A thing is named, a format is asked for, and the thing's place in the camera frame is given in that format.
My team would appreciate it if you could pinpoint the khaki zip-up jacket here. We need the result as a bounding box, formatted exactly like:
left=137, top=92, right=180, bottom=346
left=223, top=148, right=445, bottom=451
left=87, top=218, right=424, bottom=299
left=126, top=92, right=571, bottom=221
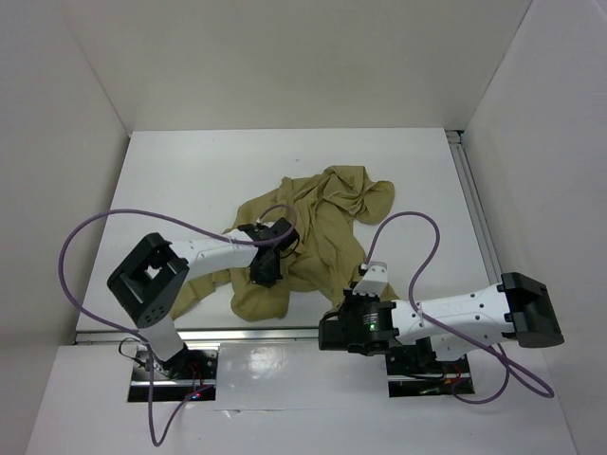
left=171, top=166, right=395, bottom=322

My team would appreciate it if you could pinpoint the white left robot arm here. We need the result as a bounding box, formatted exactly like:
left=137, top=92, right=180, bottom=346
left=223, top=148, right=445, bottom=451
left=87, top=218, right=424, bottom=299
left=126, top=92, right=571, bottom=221
left=107, top=218, right=300, bottom=378

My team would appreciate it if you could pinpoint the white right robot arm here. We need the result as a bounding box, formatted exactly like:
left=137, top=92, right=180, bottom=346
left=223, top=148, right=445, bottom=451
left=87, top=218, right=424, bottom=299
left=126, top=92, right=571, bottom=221
left=319, top=263, right=564, bottom=372

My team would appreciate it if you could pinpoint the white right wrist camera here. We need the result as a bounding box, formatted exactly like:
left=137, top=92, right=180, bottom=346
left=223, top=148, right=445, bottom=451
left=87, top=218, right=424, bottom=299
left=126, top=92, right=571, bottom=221
left=353, top=262, right=388, bottom=297

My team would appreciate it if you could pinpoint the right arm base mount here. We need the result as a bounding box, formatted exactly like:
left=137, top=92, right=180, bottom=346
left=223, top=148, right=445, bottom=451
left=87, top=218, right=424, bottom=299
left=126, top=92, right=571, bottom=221
left=385, top=340, right=475, bottom=398

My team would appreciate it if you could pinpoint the aluminium rail front edge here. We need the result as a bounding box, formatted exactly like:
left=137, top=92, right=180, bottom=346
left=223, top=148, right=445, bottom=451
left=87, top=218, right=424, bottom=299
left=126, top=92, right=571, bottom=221
left=74, top=327, right=319, bottom=345

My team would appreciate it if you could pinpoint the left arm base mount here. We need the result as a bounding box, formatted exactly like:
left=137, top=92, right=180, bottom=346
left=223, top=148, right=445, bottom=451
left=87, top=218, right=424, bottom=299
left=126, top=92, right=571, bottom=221
left=118, top=337, right=219, bottom=403

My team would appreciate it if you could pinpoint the aluminium rail right side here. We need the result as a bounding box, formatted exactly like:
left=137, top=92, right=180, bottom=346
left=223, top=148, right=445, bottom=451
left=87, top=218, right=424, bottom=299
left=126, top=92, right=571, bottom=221
left=445, top=130, right=502, bottom=282

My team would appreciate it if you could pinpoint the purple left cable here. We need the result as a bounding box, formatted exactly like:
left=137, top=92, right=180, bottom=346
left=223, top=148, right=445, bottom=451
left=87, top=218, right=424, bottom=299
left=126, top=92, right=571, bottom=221
left=58, top=204, right=299, bottom=447

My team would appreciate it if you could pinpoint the purple cable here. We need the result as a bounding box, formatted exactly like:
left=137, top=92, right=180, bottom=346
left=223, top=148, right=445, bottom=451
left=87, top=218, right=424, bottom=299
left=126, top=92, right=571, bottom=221
left=58, top=204, right=299, bottom=447
left=362, top=211, right=555, bottom=405

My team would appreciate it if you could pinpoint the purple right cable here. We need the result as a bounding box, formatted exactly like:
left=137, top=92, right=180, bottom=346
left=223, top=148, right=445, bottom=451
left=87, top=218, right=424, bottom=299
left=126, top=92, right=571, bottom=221
left=362, top=211, right=555, bottom=405

